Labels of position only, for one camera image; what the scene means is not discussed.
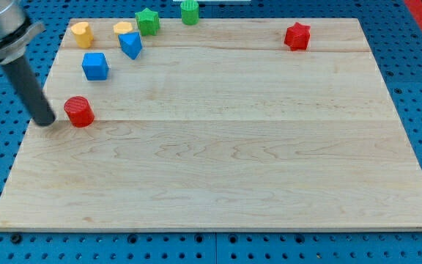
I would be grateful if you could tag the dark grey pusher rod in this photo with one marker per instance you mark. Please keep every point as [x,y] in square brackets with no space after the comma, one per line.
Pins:
[25,83]

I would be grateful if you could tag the red cylinder block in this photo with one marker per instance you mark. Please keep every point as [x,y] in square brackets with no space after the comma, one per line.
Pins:
[79,111]

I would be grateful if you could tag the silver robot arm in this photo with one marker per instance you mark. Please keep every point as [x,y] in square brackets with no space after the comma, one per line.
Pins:
[16,32]

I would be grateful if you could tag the blue triangle block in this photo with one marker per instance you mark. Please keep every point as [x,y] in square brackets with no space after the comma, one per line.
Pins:
[131,44]

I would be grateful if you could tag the blue cube block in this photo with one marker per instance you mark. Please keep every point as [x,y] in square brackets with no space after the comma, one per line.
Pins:
[95,66]

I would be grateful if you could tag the yellow heart block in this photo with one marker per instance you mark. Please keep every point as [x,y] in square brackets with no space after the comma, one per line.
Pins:
[82,34]

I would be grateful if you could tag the yellow hexagon block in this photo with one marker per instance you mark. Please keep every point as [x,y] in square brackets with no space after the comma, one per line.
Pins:
[122,27]

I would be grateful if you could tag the green star block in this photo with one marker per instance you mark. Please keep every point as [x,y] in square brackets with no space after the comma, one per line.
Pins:
[148,22]

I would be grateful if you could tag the green cylinder block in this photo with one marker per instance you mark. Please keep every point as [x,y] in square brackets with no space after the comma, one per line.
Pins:
[189,12]

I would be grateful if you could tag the wooden board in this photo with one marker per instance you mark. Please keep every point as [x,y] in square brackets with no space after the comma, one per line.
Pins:
[219,127]

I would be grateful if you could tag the red star block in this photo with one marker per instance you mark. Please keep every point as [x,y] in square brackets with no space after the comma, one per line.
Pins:
[297,37]

